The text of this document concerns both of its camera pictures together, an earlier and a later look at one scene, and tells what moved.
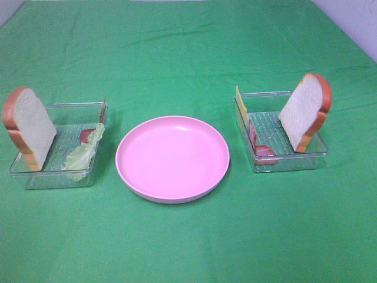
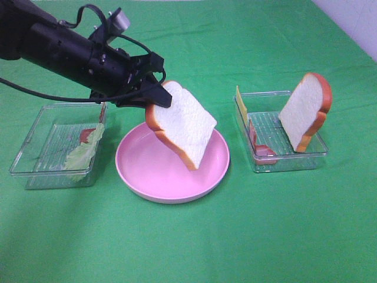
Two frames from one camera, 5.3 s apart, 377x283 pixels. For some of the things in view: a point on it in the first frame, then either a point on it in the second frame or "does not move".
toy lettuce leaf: [79, 159] does not move
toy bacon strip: [263, 154] does not move
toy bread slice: [27, 118] -> [186, 126]
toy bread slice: [304, 113] does not move
